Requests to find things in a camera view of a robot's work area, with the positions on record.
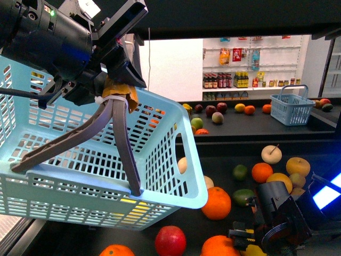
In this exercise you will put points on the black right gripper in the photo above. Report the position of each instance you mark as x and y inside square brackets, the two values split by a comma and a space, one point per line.
[279, 226]

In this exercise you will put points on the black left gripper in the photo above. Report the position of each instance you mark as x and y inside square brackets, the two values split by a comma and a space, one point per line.
[110, 59]

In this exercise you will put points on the light blue plastic basket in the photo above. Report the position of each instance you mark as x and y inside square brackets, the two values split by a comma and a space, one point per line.
[87, 184]

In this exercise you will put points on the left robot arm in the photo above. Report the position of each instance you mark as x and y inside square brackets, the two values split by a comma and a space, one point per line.
[65, 43]

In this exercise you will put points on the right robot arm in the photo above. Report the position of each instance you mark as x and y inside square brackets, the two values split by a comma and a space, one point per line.
[320, 205]

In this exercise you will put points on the black display shelf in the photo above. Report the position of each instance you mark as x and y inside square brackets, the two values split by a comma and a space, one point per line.
[173, 32]

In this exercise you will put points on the yellow lemon back shelf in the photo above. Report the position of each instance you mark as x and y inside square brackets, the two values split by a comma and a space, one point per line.
[240, 108]

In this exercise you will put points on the green avocado right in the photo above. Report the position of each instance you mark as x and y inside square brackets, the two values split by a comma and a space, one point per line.
[241, 196]

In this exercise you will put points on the small orange back right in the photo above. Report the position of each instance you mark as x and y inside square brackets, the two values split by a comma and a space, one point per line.
[261, 171]

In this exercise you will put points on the bumpy orange front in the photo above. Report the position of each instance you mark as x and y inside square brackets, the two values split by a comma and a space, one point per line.
[219, 246]

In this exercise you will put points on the large orange tangerine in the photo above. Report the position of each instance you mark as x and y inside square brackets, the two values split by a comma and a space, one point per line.
[218, 205]

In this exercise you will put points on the yellow pear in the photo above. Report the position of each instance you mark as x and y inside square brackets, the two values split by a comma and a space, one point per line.
[298, 165]

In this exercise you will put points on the green lime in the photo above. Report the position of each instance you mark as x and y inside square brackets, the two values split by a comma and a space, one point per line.
[240, 172]

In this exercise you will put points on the white pear back right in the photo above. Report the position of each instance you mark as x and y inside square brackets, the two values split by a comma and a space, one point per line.
[271, 154]

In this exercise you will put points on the white pear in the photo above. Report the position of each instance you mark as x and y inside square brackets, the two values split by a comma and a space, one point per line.
[271, 154]
[182, 165]

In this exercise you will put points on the white apple with stem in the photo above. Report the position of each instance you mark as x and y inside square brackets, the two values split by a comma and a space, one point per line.
[209, 182]

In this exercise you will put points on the dark sauce bottles row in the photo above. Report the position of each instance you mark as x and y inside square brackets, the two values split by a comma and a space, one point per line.
[216, 80]

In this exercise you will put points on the orange snack bag hanging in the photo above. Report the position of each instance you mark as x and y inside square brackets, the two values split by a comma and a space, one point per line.
[224, 56]

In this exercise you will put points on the red apple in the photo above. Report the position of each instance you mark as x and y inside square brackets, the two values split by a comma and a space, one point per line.
[170, 240]

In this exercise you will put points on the white pear left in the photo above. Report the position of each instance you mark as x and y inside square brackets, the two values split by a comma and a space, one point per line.
[182, 165]

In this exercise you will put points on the red snack bag hanging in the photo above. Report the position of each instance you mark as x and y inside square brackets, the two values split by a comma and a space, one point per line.
[237, 54]

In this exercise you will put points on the yellow label bottles pack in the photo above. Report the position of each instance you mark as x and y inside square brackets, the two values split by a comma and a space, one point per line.
[241, 79]

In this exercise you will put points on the orange persimmon with green leaf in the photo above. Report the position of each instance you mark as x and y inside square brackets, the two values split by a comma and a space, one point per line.
[117, 250]

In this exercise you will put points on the orange tape on handle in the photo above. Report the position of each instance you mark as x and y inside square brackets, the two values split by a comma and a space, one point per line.
[126, 91]

